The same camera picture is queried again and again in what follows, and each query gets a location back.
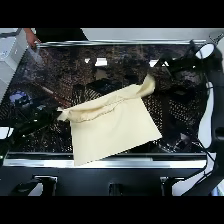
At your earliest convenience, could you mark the cream garment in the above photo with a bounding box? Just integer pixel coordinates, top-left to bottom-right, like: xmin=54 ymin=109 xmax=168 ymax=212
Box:
xmin=56 ymin=73 xmax=164 ymax=167

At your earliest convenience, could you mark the black cable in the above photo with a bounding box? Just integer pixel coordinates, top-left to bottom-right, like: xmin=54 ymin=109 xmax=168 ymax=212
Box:
xmin=182 ymin=134 xmax=218 ymax=193

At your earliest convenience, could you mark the person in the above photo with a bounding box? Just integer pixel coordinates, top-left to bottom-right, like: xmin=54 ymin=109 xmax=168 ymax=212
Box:
xmin=22 ymin=27 xmax=90 ymax=48

